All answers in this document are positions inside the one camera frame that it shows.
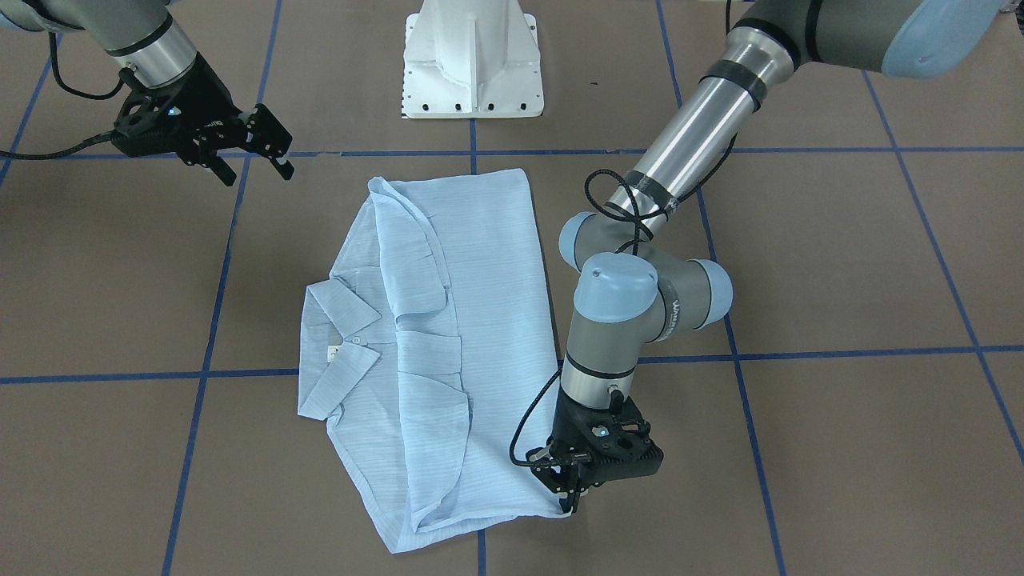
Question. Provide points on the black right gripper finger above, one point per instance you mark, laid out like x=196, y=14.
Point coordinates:
x=265, y=135
x=209, y=159

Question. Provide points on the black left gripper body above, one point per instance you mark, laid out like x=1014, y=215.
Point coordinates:
x=566, y=474

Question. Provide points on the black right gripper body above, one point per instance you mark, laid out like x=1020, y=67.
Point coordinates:
x=210, y=102

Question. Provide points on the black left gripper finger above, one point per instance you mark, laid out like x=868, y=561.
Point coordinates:
x=570, y=489

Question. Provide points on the light blue striped shirt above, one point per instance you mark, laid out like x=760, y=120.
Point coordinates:
x=425, y=346

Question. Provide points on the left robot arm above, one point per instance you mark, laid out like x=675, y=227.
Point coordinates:
x=872, y=229

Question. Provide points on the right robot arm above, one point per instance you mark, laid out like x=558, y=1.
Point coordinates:
x=140, y=35

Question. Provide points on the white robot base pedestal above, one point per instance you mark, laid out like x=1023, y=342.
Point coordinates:
x=471, y=60

